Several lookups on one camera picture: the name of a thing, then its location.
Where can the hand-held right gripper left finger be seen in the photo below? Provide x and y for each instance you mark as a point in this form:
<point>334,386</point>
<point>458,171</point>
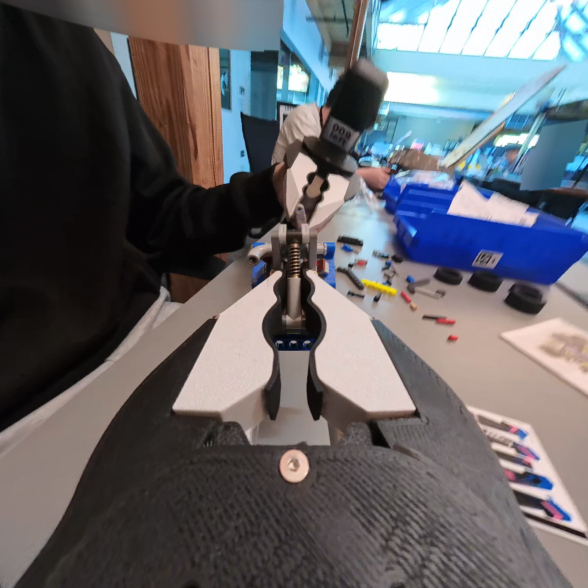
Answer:
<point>220,367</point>

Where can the black office chair back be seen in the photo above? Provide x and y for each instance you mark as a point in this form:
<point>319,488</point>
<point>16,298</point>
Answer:
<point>257,142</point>

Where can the grey and blue lego chassis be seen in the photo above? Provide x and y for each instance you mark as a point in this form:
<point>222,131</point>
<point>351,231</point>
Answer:
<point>294,257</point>

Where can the yellow lego beam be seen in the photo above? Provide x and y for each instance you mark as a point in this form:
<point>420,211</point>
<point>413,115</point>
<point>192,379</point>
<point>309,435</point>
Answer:
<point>379,286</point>

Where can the light grey lego axle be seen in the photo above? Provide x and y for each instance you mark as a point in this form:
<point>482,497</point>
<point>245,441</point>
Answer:
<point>428,292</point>

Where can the closed lego instruction booklet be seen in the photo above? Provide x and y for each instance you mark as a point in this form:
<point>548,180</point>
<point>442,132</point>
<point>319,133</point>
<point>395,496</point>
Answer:
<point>551,353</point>

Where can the dark grey angled lego beam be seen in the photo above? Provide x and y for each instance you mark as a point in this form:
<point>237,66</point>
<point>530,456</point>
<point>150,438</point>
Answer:
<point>351,277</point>

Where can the white paper bag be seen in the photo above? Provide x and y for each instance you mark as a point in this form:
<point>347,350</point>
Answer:
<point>487,204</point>

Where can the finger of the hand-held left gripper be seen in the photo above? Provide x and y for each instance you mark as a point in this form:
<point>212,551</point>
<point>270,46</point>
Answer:
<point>337,193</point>
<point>296,179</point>

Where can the wooden panel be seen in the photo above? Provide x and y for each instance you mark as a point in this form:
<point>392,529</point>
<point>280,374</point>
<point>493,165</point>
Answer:
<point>183,115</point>

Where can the thin grey lego liftarm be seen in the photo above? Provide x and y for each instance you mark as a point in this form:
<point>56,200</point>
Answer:
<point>300,216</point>

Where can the black lego beam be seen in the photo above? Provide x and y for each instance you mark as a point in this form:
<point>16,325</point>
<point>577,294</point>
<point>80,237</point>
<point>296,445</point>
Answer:
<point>350,240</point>

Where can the blue plastic storage bin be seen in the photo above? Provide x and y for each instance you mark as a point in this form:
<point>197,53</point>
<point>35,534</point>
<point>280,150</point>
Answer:
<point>413,195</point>
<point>482,248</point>

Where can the lego sticker sheet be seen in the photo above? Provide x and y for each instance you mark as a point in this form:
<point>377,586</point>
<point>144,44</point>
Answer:
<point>528,477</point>

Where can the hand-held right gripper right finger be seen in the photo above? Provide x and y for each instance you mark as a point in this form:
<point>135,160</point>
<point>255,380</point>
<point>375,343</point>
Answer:
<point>363,367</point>

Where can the dark grey L-shaped lego beam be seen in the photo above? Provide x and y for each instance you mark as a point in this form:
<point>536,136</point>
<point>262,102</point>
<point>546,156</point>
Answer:
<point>417,285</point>

